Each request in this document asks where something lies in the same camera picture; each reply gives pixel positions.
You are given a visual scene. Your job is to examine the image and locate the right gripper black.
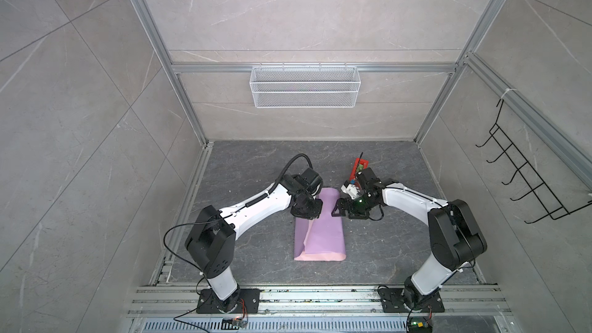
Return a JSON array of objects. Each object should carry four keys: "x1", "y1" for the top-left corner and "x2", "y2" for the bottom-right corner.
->
[{"x1": 331, "y1": 193, "x2": 378, "y2": 218}]

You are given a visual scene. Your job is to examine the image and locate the pink wrapping paper sheet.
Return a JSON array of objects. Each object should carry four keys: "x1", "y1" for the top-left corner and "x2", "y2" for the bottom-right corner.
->
[{"x1": 294, "y1": 187, "x2": 346, "y2": 261}]

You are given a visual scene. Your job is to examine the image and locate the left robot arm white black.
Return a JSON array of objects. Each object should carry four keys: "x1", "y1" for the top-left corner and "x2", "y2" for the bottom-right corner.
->
[{"x1": 185, "y1": 168, "x2": 323, "y2": 305}]

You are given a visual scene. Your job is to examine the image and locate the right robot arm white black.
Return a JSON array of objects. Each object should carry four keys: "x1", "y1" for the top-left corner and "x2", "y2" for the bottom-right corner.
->
[{"x1": 331, "y1": 167, "x2": 487, "y2": 310}]

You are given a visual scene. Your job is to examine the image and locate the red tape dispenser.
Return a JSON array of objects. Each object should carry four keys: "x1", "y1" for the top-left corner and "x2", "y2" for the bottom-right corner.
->
[{"x1": 349, "y1": 157, "x2": 368, "y2": 180}]

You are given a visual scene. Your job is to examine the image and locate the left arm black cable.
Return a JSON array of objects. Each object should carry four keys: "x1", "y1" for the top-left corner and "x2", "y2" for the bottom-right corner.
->
[{"x1": 162, "y1": 153, "x2": 315, "y2": 297}]

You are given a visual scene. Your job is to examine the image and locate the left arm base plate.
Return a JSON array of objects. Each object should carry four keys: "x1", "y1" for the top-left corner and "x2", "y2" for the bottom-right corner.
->
[{"x1": 197, "y1": 288, "x2": 261, "y2": 315}]

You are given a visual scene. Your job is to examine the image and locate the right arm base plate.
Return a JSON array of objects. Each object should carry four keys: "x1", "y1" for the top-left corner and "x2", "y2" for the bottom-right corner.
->
[{"x1": 376, "y1": 285, "x2": 445, "y2": 313}]

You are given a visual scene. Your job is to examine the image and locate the white wire mesh basket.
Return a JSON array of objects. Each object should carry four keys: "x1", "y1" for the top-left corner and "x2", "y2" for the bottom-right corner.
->
[{"x1": 249, "y1": 66, "x2": 362, "y2": 109}]

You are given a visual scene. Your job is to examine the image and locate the aluminium rail base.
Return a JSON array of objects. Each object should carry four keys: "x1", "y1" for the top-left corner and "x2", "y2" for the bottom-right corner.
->
[{"x1": 124, "y1": 283, "x2": 520, "y2": 332}]

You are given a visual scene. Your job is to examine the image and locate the black wire hook rack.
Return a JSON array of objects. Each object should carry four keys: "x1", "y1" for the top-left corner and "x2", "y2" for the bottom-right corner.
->
[{"x1": 475, "y1": 99, "x2": 591, "y2": 224}]

